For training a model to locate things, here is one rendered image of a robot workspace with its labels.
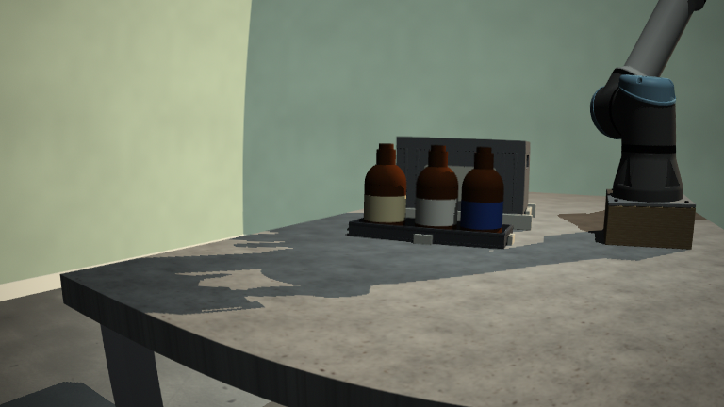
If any orange-brown bottle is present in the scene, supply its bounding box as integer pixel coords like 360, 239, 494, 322
460, 147, 504, 233
364, 143, 406, 226
415, 145, 458, 230

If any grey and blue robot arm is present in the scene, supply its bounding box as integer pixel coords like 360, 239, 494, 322
590, 0, 706, 203

